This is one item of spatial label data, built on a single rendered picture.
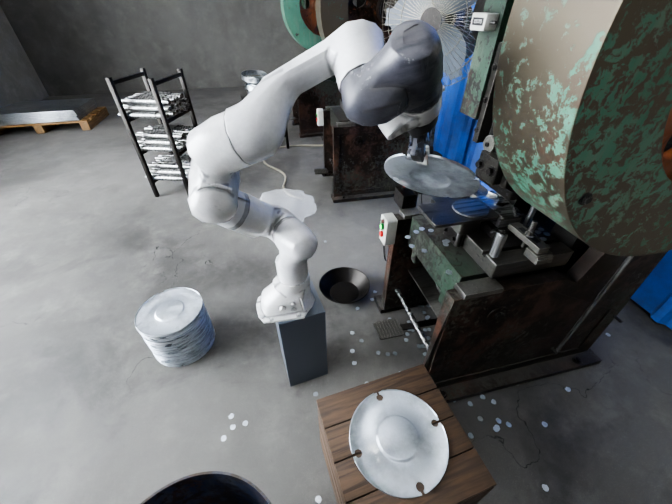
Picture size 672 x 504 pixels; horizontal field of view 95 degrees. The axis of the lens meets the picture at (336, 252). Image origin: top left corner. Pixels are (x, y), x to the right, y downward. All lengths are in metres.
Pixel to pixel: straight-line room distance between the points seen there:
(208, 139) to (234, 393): 1.19
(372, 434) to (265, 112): 0.91
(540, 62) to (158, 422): 1.66
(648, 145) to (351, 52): 0.50
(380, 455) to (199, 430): 0.80
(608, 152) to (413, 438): 0.85
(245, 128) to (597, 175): 0.60
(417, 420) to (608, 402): 1.02
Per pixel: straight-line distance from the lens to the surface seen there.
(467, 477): 1.10
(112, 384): 1.85
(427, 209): 1.17
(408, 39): 0.57
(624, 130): 0.64
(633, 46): 0.58
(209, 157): 0.66
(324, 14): 2.19
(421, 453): 1.09
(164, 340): 1.59
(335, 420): 1.09
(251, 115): 0.63
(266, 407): 1.52
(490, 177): 1.15
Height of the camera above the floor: 1.36
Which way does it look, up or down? 39 degrees down
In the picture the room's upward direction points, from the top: straight up
